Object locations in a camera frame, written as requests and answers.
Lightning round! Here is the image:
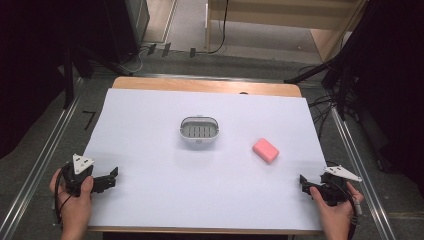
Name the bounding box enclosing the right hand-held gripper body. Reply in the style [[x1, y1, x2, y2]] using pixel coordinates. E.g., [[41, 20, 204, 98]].
[[309, 165, 363, 207]]

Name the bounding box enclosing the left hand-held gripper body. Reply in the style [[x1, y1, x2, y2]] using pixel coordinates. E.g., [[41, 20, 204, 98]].
[[61, 153, 105, 198]]

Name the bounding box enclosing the person's right hand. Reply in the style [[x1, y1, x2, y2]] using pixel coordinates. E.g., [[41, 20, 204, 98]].
[[308, 181, 365, 231]]

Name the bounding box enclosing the person's left hand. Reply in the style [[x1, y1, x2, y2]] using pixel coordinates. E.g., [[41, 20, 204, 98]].
[[49, 168, 95, 225]]

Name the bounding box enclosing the pink soap bar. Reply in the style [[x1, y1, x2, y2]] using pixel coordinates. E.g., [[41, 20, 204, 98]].
[[251, 137, 281, 165]]

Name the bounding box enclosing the white table sheet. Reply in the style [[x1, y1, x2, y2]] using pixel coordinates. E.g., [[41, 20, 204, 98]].
[[83, 87, 328, 232]]

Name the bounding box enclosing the white soap dish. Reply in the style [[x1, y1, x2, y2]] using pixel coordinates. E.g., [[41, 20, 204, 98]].
[[179, 114, 221, 145]]

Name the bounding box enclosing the black stand leg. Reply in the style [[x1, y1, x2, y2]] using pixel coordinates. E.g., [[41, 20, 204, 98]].
[[283, 58, 338, 85]]

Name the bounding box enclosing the black curtain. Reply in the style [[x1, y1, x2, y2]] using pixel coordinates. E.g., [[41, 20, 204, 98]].
[[0, 0, 141, 160], [328, 0, 424, 198]]

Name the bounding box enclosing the dark cabinet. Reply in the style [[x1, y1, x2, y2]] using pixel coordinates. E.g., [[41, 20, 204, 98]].
[[106, 0, 151, 64]]

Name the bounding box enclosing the light wooden shelf unit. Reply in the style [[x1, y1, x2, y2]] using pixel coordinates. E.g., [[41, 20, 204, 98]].
[[204, 0, 368, 63]]

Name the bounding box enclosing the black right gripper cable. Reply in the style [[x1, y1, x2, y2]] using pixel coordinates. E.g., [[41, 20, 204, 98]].
[[325, 161, 364, 240]]

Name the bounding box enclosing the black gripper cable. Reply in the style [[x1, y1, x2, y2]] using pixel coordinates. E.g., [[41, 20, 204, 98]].
[[54, 168, 73, 228], [325, 161, 364, 240]]

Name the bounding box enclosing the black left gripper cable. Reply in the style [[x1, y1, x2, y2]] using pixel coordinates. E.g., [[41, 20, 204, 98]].
[[54, 168, 73, 228]]

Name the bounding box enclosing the metal floor rail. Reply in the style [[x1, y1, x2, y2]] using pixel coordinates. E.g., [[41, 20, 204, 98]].
[[329, 106, 398, 240], [0, 77, 85, 240]]

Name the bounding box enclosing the black floor cables bundle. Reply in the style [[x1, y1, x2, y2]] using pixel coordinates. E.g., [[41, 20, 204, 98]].
[[298, 64, 339, 139]]

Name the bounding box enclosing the white floor cable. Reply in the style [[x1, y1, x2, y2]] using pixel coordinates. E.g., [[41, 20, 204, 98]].
[[114, 45, 149, 76]]

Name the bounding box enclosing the black hanging cable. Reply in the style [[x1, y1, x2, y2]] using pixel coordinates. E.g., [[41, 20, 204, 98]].
[[207, 0, 230, 55]]

